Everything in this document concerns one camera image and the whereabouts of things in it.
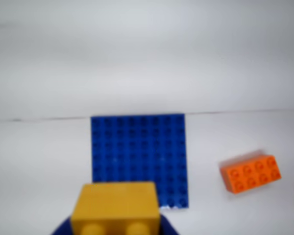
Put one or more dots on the orange 2x4 toy block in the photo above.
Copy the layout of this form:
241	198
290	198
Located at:
250	173

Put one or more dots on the blue 8x8 stud plate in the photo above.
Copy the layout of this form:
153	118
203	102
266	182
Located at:
137	147

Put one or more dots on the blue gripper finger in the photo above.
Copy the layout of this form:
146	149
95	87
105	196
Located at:
166	227
65	228

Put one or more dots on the white paper sheet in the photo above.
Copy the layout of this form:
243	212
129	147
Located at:
39	159
147	61

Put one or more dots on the yellow 2x2 toy block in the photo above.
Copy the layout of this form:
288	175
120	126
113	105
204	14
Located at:
115	203

